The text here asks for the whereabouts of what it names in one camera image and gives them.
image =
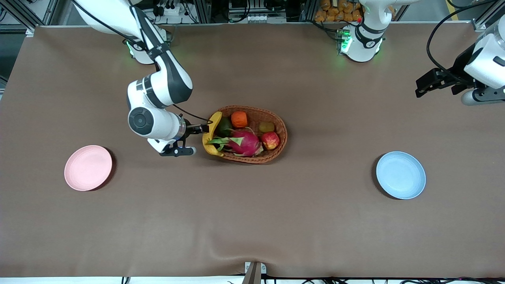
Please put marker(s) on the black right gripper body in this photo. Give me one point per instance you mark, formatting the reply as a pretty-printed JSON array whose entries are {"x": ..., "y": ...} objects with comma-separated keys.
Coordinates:
[{"x": 192, "y": 128}]

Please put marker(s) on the yellow banana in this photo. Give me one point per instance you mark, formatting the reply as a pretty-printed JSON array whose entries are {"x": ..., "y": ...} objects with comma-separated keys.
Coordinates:
[{"x": 209, "y": 141}]

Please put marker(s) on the red apple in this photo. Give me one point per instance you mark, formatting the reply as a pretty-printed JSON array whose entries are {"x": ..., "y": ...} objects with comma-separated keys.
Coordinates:
[{"x": 270, "y": 140}]

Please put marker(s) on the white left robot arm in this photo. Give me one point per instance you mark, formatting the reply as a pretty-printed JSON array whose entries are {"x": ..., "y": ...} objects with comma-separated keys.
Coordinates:
[{"x": 365, "y": 39}]

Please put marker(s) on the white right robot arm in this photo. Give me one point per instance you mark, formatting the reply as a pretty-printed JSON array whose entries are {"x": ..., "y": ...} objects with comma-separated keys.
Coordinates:
[{"x": 165, "y": 85}]

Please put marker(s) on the dark green avocado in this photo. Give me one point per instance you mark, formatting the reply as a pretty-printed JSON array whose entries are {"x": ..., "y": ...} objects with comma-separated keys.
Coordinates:
[{"x": 224, "y": 127}]

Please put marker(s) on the orange tangerine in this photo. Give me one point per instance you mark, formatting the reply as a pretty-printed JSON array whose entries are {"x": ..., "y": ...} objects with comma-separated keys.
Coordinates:
[{"x": 239, "y": 119}]

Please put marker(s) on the pink dragon fruit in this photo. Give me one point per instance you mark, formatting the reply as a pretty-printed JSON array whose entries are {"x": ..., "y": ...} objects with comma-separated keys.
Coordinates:
[{"x": 244, "y": 142}]

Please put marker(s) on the yellow-green pear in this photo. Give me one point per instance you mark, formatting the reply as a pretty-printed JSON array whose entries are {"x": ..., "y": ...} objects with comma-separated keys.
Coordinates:
[{"x": 266, "y": 127}]

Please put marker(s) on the brown wicker basket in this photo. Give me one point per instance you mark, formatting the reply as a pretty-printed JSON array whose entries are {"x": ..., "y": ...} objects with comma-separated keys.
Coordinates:
[{"x": 281, "y": 130}]

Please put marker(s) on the light blue round plate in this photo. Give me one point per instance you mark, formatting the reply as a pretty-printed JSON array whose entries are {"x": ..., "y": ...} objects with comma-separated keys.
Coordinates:
[{"x": 400, "y": 175}]

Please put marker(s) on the brown table cover cloth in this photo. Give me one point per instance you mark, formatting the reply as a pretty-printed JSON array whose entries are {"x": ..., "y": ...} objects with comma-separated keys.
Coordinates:
[{"x": 252, "y": 221}]

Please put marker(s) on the pink round plate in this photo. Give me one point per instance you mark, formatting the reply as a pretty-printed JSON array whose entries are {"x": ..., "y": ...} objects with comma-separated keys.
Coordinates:
[{"x": 88, "y": 168}]

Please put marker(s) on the pile of orange objects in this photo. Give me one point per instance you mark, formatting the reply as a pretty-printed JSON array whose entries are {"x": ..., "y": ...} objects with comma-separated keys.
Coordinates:
[{"x": 335, "y": 11}]

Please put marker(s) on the white power strip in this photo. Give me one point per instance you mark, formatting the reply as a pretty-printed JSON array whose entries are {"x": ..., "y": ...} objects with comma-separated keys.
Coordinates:
[{"x": 171, "y": 10}]

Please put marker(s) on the aluminium frame profile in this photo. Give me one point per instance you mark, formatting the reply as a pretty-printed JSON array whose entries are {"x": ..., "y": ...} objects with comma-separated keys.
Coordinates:
[
  {"x": 487, "y": 15},
  {"x": 23, "y": 14}
]

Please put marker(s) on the metal table edge bracket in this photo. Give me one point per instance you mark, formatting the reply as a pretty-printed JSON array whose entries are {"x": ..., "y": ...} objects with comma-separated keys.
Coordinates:
[{"x": 255, "y": 272}]

